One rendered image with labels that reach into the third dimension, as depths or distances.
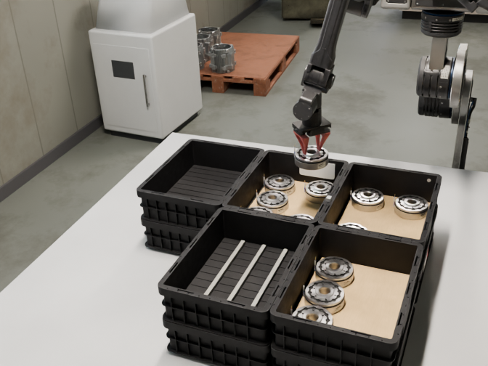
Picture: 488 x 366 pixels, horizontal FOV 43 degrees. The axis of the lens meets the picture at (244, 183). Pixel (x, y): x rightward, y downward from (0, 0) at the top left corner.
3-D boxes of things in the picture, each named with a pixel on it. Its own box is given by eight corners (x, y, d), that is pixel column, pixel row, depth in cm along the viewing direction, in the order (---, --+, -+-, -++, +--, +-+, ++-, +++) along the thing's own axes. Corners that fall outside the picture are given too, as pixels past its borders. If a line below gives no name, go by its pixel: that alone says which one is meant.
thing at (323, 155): (301, 144, 197) (301, 143, 197) (331, 149, 194) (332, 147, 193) (290, 160, 189) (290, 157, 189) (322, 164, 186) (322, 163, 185)
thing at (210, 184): (192, 166, 235) (190, 139, 230) (266, 179, 225) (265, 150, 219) (139, 221, 204) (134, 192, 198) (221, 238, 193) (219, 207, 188)
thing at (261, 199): (263, 189, 209) (263, 188, 209) (292, 194, 206) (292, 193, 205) (252, 205, 201) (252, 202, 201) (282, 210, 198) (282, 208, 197)
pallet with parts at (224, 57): (221, 44, 635) (218, 9, 617) (306, 51, 606) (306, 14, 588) (165, 88, 534) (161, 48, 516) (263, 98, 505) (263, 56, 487)
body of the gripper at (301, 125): (332, 128, 186) (332, 106, 182) (301, 136, 183) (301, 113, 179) (321, 120, 191) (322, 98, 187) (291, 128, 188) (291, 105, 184)
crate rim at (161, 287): (220, 213, 189) (219, 205, 187) (316, 230, 178) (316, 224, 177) (155, 293, 157) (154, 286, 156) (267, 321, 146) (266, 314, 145)
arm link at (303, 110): (336, 72, 177) (308, 63, 179) (326, 88, 168) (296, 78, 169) (325, 109, 184) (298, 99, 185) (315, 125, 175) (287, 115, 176)
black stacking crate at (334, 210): (348, 192, 215) (350, 163, 209) (438, 206, 204) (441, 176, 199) (316, 257, 183) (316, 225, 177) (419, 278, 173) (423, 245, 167)
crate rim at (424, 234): (349, 167, 210) (350, 160, 209) (441, 181, 200) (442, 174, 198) (316, 230, 178) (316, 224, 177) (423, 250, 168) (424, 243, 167)
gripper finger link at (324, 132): (330, 153, 190) (330, 125, 185) (309, 159, 187) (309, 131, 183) (319, 144, 195) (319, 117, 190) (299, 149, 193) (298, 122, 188)
